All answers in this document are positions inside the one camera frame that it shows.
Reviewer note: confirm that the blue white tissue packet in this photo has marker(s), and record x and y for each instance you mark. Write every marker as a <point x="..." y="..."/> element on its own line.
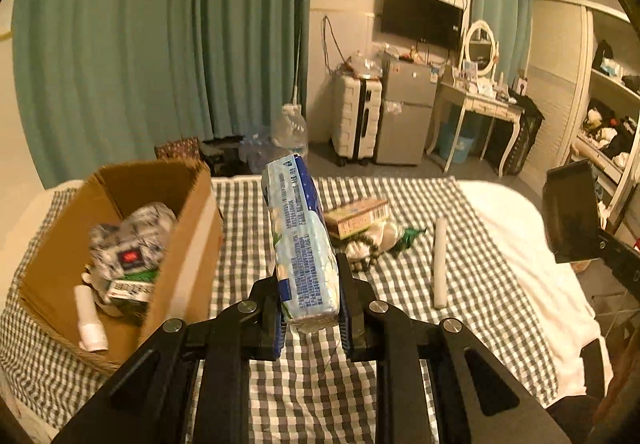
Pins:
<point x="300" y="244"/>

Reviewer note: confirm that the black bag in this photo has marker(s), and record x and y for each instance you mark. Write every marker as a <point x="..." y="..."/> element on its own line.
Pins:
<point x="520" y="139"/>

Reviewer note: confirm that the pack of water bottles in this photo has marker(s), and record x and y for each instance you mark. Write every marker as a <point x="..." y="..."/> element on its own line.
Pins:
<point x="257" y="149"/>

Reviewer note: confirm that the brown patterned bag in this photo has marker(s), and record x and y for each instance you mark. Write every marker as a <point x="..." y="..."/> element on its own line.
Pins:
<point x="175" y="149"/>

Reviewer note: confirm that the green checked blanket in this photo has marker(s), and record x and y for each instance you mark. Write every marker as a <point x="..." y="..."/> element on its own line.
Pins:
<point x="410" y="294"/>

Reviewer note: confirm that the white oval vanity mirror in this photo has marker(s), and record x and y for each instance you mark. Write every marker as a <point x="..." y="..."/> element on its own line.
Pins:
<point x="480" y="47"/>

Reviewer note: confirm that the brown cardboard box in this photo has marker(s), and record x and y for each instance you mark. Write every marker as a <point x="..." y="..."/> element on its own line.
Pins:
<point x="190" y="234"/>

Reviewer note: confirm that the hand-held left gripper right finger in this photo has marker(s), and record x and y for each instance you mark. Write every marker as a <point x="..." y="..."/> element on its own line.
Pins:
<point x="346" y="329"/>

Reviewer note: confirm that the clear plastic bags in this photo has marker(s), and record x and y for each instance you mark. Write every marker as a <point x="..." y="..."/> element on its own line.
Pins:
<point x="362" y="64"/>

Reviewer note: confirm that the white slatted wardrobe door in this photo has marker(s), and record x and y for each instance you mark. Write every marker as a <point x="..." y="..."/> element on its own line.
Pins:
<point x="555" y="89"/>

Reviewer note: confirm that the white ribbed suitcase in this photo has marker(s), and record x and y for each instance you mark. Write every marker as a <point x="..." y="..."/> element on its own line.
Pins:
<point x="352" y="119"/>

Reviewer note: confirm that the pile of dark shoes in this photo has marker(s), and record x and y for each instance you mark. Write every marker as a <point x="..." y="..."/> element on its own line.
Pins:
<point x="225" y="157"/>

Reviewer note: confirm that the small picture frame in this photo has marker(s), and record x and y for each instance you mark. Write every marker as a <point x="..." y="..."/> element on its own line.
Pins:
<point x="470" y="69"/>

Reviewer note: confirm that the black wall television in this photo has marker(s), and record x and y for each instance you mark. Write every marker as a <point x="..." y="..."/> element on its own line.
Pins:
<point x="422" y="17"/>

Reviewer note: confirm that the crumpled white cloth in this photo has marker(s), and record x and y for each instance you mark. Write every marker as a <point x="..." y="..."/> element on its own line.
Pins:
<point x="372" y="244"/>

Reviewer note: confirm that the printed plastic packet red label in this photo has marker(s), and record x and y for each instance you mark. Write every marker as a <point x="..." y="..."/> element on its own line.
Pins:
<point x="130" y="244"/>

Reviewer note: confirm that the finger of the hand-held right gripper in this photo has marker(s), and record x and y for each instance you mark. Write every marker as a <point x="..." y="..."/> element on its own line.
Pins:
<point x="570" y="214"/>

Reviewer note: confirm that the white pole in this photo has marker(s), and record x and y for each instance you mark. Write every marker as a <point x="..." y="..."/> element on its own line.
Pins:
<point x="297" y="69"/>

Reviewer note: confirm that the tan medicine box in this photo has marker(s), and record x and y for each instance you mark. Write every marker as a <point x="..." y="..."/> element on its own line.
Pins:
<point x="357" y="218"/>

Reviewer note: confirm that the white plastic bottle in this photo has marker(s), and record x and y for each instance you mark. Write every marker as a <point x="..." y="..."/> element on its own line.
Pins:
<point x="90" y="319"/>

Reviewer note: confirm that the large clear water jug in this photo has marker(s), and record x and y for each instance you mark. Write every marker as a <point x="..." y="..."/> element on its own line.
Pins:
<point x="290" y="132"/>

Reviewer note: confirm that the silver small fridge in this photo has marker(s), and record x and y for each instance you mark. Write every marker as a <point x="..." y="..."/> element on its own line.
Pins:
<point x="405" y="124"/>

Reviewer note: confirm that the green plastic wrapper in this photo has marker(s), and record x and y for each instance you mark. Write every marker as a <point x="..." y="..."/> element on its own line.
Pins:
<point x="410" y="238"/>

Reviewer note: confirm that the white dressing table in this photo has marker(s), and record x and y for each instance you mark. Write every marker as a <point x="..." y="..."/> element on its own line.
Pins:
<point x="480" y="102"/>

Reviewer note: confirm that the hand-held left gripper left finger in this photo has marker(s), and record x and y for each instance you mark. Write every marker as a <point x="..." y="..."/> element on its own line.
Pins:
<point x="278" y="329"/>

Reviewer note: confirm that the blue waste bin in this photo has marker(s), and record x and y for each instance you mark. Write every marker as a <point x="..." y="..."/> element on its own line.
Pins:
<point x="457" y="144"/>

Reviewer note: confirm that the white paper tube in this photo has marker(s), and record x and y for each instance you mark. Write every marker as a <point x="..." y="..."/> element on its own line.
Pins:
<point x="440" y="264"/>

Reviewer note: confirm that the green eyelet curtain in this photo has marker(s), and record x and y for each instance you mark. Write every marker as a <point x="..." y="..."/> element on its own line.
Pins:
<point x="500" y="4"/>

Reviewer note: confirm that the open white wardrobe shelves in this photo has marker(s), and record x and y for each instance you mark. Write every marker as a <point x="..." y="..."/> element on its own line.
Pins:
<point x="610" y="119"/>

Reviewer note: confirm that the green white carton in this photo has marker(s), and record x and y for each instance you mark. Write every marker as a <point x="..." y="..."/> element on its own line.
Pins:
<point x="132" y="296"/>

